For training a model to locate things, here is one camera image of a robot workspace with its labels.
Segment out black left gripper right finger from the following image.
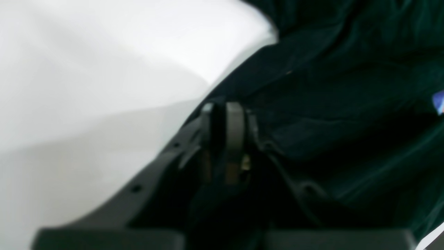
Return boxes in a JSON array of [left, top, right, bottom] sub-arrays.
[[225, 102, 415, 250]]

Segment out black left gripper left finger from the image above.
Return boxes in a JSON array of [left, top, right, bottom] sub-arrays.
[[32, 103, 216, 250]]

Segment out black t-shirt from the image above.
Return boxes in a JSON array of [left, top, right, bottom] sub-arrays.
[[205, 0, 443, 240]]

